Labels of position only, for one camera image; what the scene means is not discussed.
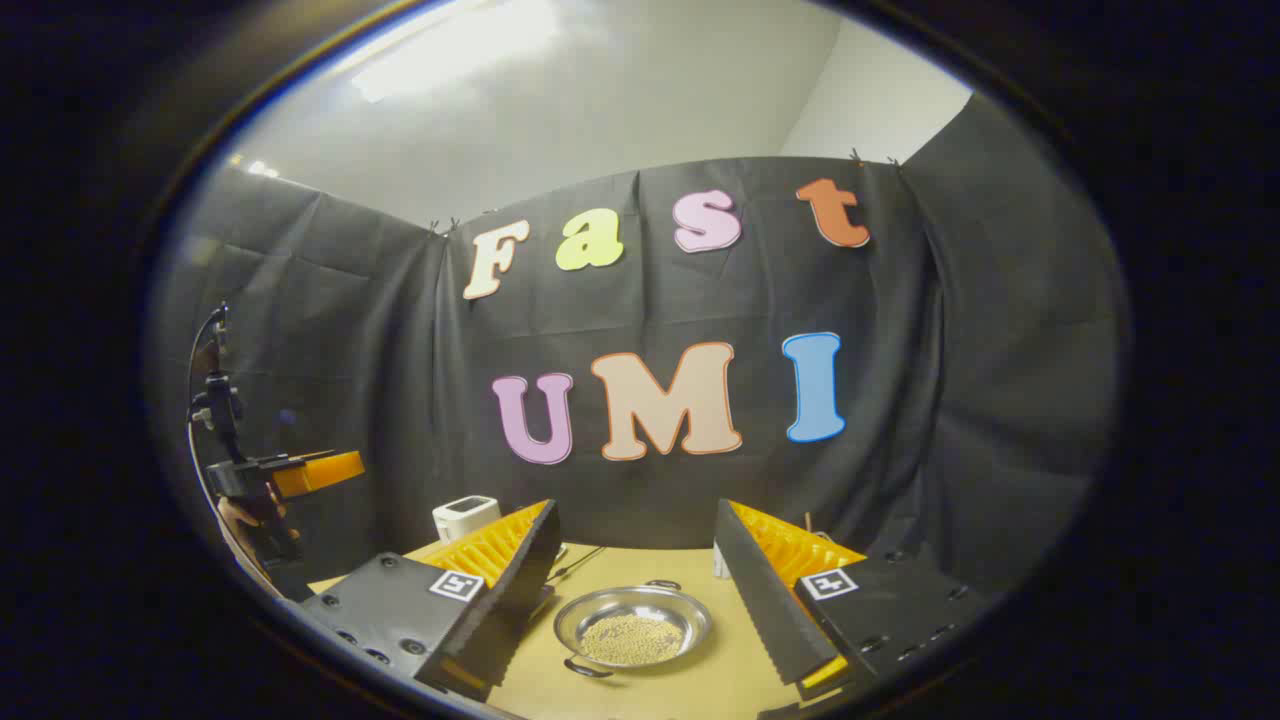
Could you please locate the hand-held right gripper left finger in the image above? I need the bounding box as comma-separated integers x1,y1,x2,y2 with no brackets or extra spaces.
300,498,563,703

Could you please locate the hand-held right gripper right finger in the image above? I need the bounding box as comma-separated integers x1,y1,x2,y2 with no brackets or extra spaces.
713,498,1001,703

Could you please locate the steel pot with black handles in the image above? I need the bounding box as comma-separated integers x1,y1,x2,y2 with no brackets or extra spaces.
553,580,713,679

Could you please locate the white box appliance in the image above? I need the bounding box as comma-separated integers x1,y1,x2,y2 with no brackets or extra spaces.
432,495,501,544

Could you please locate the pile of soybeans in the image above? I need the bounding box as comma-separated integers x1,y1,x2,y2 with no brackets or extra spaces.
580,614,687,667

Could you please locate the thin gripper cable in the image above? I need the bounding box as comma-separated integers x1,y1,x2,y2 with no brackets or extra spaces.
185,305,266,593

